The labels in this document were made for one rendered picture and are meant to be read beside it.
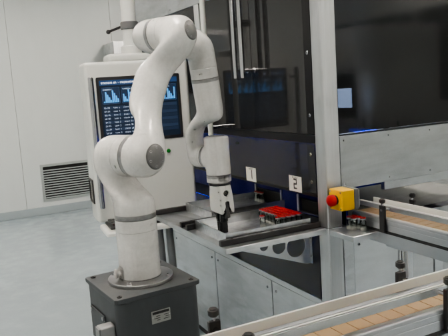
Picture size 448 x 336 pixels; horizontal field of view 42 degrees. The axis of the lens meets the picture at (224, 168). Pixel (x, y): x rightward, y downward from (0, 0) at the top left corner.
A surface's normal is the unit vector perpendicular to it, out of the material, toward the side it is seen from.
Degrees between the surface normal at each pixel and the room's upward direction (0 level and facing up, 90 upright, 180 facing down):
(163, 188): 90
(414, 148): 90
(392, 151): 90
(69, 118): 90
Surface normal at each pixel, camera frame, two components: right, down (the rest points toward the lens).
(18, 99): 0.45, 0.10
